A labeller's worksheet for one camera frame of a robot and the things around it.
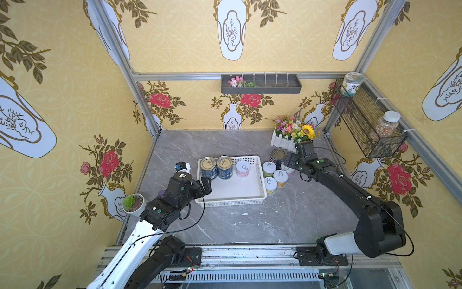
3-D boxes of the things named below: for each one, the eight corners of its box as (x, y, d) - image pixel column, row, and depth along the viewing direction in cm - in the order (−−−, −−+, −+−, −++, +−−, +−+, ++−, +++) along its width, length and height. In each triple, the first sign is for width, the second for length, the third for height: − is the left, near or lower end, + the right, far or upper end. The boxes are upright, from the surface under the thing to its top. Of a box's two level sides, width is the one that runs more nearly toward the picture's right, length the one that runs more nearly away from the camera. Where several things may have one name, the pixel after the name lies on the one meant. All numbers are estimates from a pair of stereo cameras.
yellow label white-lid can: (264, 195, 94) (266, 190, 89) (263, 183, 98) (264, 177, 94) (276, 195, 94) (278, 190, 89) (274, 183, 98) (275, 177, 94)
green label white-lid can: (263, 181, 98) (265, 176, 94) (262, 167, 104) (263, 161, 100) (276, 181, 98) (278, 176, 94) (273, 167, 104) (275, 161, 100)
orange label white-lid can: (273, 187, 96) (275, 182, 92) (271, 174, 101) (273, 169, 97) (287, 187, 96) (289, 182, 92) (284, 174, 101) (286, 169, 97)
